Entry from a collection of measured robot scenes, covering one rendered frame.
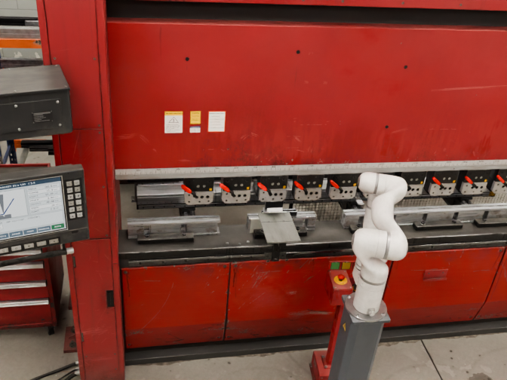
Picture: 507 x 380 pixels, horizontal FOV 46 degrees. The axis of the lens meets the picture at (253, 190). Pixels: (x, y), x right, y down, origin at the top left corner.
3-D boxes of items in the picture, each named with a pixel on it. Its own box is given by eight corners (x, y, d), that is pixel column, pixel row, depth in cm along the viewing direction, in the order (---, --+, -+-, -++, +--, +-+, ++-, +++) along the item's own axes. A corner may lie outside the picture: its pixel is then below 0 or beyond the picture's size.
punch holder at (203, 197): (184, 205, 313) (185, 178, 304) (182, 196, 320) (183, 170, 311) (212, 203, 316) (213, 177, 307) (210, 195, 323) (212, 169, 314)
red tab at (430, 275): (423, 281, 360) (426, 272, 356) (422, 279, 362) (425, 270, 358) (446, 280, 363) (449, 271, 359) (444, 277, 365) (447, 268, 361)
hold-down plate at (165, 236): (137, 244, 317) (137, 240, 315) (137, 238, 321) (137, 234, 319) (193, 241, 322) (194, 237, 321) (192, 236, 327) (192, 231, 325)
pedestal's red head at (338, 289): (330, 305, 320) (335, 280, 310) (324, 286, 333) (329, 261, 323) (366, 304, 322) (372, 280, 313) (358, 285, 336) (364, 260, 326)
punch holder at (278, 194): (258, 202, 321) (261, 176, 312) (255, 194, 328) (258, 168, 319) (285, 201, 324) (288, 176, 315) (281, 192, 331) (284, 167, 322)
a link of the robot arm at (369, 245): (387, 287, 256) (398, 243, 243) (344, 280, 258) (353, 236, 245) (386, 270, 266) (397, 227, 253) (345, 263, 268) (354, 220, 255)
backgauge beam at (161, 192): (136, 210, 342) (136, 195, 336) (136, 197, 354) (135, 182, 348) (495, 197, 387) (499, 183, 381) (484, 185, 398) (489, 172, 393)
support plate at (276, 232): (267, 243, 307) (267, 242, 307) (257, 214, 329) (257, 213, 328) (300, 242, 311) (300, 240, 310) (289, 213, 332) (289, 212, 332)
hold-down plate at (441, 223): (416, 231, 348) (416, 226, 346) (412, 225, 352) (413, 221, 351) (462, 228, 354) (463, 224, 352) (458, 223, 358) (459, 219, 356)
